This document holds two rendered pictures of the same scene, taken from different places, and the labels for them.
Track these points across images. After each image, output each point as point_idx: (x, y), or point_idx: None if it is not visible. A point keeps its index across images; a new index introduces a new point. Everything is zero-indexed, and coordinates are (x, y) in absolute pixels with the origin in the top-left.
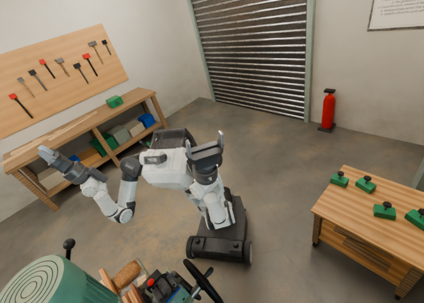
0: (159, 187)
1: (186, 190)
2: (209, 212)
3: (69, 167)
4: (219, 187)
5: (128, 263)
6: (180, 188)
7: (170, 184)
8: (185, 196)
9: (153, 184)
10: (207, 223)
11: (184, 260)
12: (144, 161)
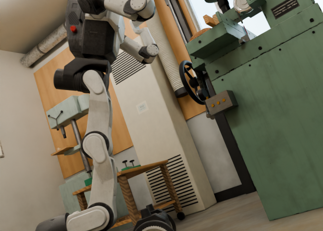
0: (119, 27)
1: (108, 70)
2: (151, 35)
3: None
4: (139, 29)
5: (192, 36)
6: (121, 40)
7: (123, 26)
8: (105, 88)
9: (121, 16)
10: (155, 44)
11: (180, 64)
12: None
